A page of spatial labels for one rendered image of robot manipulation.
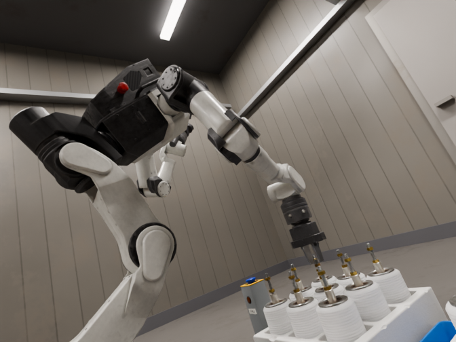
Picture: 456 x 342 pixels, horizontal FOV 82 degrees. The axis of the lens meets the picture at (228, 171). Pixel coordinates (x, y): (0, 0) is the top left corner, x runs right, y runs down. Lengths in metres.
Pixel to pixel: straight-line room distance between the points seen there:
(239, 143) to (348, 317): 0.51
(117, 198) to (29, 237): 2.27
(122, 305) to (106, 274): 2.23
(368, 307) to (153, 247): 0.59
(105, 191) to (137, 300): 0.32
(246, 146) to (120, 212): 0.43
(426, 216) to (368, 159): 0.72
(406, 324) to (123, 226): 0.79
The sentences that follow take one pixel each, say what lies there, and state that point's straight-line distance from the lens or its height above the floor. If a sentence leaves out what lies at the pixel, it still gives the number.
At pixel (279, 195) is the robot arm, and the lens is 0.92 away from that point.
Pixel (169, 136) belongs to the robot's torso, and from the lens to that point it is 0.99.
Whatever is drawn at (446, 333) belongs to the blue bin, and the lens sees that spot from 0.95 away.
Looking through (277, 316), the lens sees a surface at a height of 0.23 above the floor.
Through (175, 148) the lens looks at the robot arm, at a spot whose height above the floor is 1.04.
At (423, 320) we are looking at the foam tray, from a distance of 0.93.
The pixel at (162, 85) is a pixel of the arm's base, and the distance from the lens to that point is 0.93.
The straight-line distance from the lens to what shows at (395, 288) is 0.93.
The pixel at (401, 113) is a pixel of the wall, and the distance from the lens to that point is 3.00.
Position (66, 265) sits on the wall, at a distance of 3.04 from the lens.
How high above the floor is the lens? 0.44
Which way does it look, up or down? 17 degrees up
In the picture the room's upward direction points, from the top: 19 degrees counter-clockwise
